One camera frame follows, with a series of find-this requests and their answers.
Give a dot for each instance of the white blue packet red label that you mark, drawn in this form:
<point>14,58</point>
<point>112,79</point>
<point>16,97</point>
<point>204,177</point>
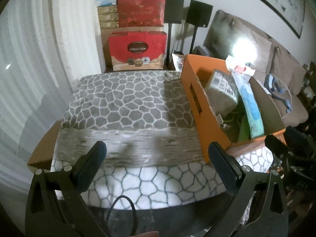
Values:
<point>251,108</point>

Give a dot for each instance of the framed ink painting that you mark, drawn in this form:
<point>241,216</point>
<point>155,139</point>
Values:
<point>284,2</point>

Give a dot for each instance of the brown cardboard box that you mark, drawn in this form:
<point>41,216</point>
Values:
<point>42,153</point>

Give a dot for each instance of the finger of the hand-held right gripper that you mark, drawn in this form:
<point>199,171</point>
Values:
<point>301,140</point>
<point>279,147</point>

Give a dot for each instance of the person's left hand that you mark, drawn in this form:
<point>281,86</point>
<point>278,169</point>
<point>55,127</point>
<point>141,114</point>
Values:
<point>145,234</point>

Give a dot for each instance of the black speaker on stand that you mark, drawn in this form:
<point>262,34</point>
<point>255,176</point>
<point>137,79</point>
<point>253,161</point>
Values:
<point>200,12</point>
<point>174,8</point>

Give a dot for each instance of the red gift bag round label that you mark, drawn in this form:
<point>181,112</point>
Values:
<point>118,47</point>

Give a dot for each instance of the orange cardboard box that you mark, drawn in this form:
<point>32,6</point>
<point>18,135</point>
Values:
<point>195,98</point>

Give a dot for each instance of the brown sofa cushion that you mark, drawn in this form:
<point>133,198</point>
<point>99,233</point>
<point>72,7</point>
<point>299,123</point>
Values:
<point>285,66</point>
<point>301,81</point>
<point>261,47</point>

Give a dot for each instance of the cluttered wooden shelf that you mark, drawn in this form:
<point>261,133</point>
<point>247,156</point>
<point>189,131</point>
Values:
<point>309,86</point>

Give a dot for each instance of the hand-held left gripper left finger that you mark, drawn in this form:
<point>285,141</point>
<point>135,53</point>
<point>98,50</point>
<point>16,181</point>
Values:
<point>91,170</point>

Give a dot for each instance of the grey labelled packet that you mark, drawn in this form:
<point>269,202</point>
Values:
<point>222,88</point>

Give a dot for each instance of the white curtain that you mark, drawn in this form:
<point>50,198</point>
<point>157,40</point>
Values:
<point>24,79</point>

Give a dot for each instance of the red floral gift bag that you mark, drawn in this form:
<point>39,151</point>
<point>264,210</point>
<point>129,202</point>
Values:
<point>140,9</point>

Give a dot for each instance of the open carton of assorted parts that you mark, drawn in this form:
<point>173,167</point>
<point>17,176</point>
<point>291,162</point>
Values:
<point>177,61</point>

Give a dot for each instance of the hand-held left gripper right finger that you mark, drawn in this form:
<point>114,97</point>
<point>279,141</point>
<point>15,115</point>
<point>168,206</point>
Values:
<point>222,172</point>

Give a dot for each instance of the grey white patterned blanket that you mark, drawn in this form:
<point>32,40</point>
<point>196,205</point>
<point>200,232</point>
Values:
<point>123,103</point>

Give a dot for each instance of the brown sofa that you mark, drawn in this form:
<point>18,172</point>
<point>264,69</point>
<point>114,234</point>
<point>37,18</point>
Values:
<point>296,113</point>

